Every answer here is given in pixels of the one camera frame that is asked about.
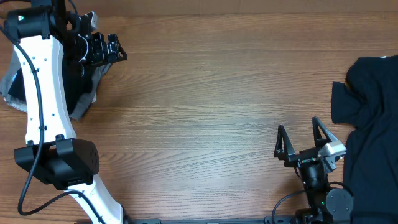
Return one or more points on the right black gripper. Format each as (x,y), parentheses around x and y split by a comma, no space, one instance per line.
(298,157)

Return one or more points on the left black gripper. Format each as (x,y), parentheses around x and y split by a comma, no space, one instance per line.
(101,56)

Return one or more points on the black polo shirt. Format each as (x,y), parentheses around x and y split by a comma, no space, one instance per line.
(79,82)

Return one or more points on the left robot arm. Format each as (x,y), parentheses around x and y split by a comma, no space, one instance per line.
(58,51)

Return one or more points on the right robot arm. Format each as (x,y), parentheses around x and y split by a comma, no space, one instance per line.
(328,202)

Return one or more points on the pile of black clothes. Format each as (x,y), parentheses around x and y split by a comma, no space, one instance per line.
(367,100)

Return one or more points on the folded dark grey shirt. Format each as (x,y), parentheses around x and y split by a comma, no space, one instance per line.
(13,92)

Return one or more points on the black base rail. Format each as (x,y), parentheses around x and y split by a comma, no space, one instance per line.
(284,219)

